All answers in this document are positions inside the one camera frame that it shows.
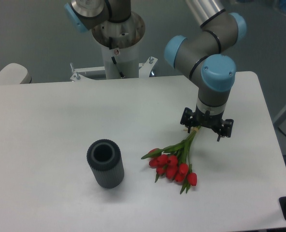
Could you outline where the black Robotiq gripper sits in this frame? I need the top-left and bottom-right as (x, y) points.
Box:
(180, 107), (234, 142)

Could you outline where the red tulip bouquet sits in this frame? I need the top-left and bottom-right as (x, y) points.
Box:
(141, 126), (201, 194)

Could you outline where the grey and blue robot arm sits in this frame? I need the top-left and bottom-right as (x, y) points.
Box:
(64, 0), (247, 138)

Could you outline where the dark grey ribbed vase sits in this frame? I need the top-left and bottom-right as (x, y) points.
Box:
(86, 139), (124, 189)

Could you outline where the beige chair back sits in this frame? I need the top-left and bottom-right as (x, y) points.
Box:
(0, 63), (32, 86)

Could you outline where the white pedestal base frame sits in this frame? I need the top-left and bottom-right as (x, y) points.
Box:
(70, 56), (158, 82)

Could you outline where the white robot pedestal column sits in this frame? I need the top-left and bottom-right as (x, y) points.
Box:
(91, 13), (146, 79)

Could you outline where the black cable on pedestal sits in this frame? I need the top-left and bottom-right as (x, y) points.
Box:
(108, 36), (126, 79)

